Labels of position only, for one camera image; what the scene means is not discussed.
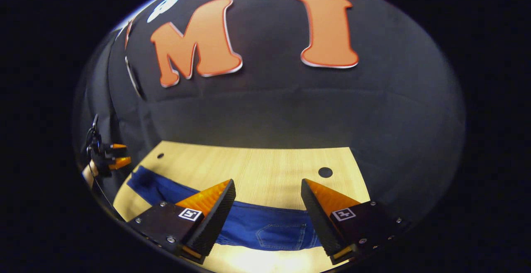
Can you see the black backdrop cloth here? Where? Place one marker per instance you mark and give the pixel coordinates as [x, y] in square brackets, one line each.
[290, 107]

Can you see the blue jeans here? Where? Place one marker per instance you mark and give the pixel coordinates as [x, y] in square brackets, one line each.
[257, 227]

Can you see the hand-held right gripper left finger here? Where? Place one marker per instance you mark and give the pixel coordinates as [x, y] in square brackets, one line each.
[215, 223]

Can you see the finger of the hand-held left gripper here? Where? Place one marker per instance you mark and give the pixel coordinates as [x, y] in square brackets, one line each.
[118, 145]
[121, 163]

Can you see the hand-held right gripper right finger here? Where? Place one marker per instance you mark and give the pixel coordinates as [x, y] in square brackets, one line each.
[319, 227]

